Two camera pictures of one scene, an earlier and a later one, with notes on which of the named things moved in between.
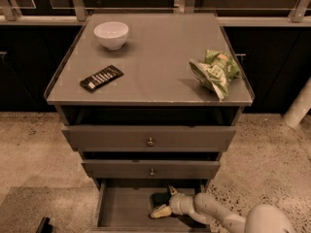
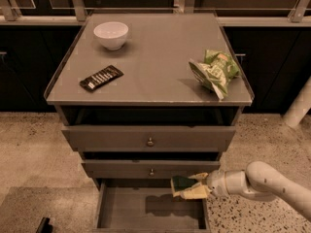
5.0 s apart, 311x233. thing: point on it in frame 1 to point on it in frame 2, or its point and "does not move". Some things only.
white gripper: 178,202 to 216,183
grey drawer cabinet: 149,101 does not move
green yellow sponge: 159,199 to 180,183
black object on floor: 45,226 does not move
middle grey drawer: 151,168 does not move
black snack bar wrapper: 101,78 does not move
